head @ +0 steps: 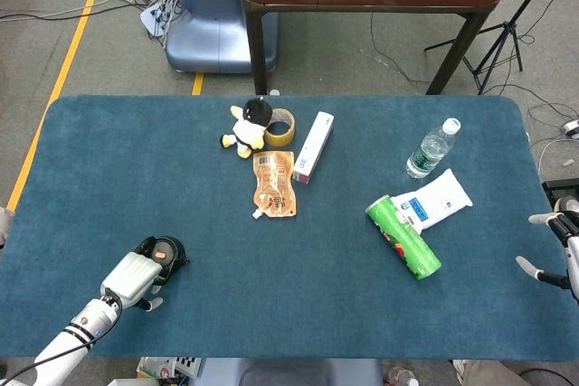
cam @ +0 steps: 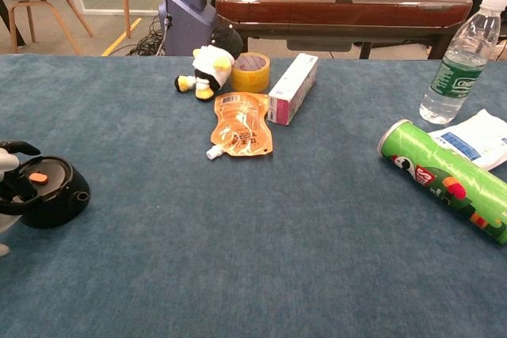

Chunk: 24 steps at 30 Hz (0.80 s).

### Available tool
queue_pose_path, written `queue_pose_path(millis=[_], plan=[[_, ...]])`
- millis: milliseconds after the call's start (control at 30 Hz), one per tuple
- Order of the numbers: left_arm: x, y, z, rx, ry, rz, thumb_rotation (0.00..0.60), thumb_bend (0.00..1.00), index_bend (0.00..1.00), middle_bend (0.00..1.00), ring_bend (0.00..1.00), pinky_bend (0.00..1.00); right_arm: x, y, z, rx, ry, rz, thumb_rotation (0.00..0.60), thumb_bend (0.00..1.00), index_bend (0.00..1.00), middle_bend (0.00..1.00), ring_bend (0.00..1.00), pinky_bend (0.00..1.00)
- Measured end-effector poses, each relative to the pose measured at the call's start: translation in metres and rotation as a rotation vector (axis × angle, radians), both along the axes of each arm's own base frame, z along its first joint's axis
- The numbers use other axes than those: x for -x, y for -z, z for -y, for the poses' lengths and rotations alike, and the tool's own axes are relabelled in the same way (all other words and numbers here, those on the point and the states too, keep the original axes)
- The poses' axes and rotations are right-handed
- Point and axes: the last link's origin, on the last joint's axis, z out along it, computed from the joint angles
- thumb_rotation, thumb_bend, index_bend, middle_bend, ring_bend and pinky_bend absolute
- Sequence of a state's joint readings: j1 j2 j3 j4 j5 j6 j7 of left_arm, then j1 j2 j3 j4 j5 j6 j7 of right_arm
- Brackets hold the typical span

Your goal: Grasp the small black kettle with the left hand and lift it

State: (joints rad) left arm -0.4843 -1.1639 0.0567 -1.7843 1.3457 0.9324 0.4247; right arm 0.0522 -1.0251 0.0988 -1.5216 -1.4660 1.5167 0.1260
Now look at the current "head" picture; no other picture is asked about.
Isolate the right black grey robot hand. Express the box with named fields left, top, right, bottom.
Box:
left=515, top=198, right=579, bottom=306

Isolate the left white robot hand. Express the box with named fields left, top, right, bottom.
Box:
left=100, top=251, right=165, bottom=313

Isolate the black teapot with orange knob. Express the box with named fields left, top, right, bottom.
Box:
left=135, top=235, right=191, bottom=287

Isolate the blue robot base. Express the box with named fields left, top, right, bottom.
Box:
left=165, top=0, right=280, bottom=74

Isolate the black and white checkerboard card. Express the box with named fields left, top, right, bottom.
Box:
left=174, top=355, right=203, bottom=379

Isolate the white wet wipes pack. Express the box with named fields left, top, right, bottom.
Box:
left=389, top=168, right=474, bottom=231

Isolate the blue felt table cover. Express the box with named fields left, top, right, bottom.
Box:
left=0, top=95, right=579, bottom=360

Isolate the green chips can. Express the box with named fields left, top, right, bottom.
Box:
left=365, top=194, right=442, bottom=281

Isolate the clear water bottle green label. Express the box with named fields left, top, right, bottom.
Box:
left=405, top=118, right=462, bottom=180

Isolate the orange spouted drink pouch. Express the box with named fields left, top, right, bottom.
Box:
left=251, top=150, right=299, bottom=221

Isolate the blue robot torso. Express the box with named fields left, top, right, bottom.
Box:
left=189, top=357, right=385, bottom=386

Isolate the black white yellow plush penguin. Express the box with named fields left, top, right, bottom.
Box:
left=220, top=97, right=274, bottom=160

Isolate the yellow packing tape roll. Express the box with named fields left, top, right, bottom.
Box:
left=263, top=108, right=297, bottom=148

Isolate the black tripod stand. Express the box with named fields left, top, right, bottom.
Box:
left=423, top=0, right=579, bottom=96

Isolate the white and pink carton box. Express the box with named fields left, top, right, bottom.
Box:
left=292, top=110, right=336, bottom=185

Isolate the white power strip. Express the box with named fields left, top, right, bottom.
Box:
left=139, top=0, right=183, bottom=38

